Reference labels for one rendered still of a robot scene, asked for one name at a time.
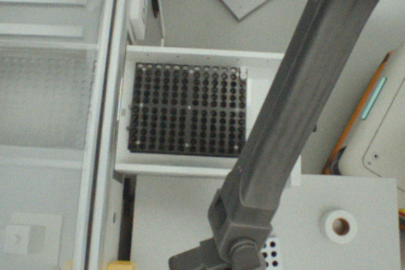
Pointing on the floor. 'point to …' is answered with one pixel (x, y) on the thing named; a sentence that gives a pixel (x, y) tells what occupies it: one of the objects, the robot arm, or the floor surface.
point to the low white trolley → (367, 249)
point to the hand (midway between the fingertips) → (233, 253)
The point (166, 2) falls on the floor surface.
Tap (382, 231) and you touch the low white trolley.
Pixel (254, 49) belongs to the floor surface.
